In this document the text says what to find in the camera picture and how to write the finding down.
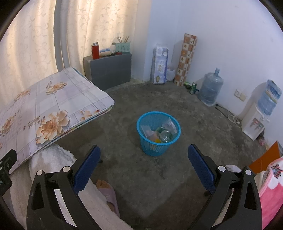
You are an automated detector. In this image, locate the blue plastic mesh basket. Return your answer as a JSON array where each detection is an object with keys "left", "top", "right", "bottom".
[{"left": 137, "top": 112, "right": 181, "bottom": 157}]

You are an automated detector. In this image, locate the empty clear water jug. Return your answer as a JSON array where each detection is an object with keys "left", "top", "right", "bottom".
[{"left": 197, "top": 68, "right": 224, "bottom": 105}]

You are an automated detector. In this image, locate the white wall socket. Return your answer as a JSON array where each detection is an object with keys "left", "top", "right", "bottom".
[{"left": 234, "top": 89, "right": 247, "bottom": 102}]

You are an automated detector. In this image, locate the clear plastic bag pink print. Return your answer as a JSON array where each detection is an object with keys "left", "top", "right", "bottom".
[
  {"left": 140, "top": 124, "right": 156, "bottom": 140},
  {"left": 162, "top": 118, "right": 179, "bottom": 136}
]

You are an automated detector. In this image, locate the green label plastic bottle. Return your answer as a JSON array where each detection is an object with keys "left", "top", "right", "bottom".
[{"left": 155, "top": 127, "right": 173, "bottom": 143}]

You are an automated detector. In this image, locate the orange patterned mat roll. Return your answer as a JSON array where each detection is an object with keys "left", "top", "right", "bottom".
[{"left": 174, "top": 33, "right": 198, "bottom": 86}]

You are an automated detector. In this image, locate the pink floral blanket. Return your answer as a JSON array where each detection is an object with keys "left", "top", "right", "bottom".
[{"left": 258, "top": 156, "right": 283, "bottom": 230}]

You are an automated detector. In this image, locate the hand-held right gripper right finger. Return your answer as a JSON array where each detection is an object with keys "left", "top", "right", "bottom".
[{"left": 187, "top": 144, "right": 263, "bottom": 230}]

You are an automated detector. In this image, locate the orange board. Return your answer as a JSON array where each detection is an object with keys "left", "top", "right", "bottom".
[{"left": 249, "top": 142, "right": 283, "bottom": 175}]

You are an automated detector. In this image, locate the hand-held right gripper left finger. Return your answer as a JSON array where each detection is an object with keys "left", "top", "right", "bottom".
[{"left": 27, "top": 145, "right": 101, "bottom": 230}]

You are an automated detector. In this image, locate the purple slipper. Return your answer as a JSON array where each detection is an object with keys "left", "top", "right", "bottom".
[{"left": 96, "top": 179, "right": 121, "bottom": 218}]

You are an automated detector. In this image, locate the cream patterned curtain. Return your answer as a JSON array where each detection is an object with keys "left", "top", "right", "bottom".
[
  {"left": 0, "top": 0, "right": 58, "bottom": 98},
  {"left": 64, "top": 0, "right": 152, "bottom": 73}
]

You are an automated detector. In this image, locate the teal utensil holder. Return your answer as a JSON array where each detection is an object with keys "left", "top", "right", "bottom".
[{"left": 115, "top": 42, "right": 131, "bottom": 53}]

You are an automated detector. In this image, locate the white plastic bag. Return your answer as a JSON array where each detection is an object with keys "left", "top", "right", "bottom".
[{"left": 166, "top": 64, "right": 176, "bottom": 81}]

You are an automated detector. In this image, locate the grey cabinet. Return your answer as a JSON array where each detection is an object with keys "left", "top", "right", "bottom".
[{"left": 83, "top": 53, "right": 132, "bottom": 91}]

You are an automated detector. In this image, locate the blue dispenser water jug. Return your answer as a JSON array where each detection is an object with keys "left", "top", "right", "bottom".
[{"left": 258, "top": 80, "right": 282, "bottom": 115}]

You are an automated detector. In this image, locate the white water dispenser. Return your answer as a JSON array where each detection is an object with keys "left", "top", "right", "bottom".
[{"left": 241, "top": 104, "right": 269, "bottom": 141}]

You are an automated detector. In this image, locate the floral tablecloth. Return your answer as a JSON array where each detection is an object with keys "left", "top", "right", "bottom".
[{"left": 0, "top": 67, "right": 115, "bottom": 173}]

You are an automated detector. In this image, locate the red thermos bottle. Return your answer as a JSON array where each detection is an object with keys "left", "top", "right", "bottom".
[{"left": 92, "top": 42, "right": 100, "bottom": 60}]

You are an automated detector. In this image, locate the white power strip cable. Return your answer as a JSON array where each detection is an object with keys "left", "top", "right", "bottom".
[{"left": 215, "top": 104, "right": 242, "bottom": 127}]

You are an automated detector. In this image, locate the white blue tissue pack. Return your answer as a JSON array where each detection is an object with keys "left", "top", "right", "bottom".
[{"left": 151, "top": 44, "right": 169, "bottom": 84}]

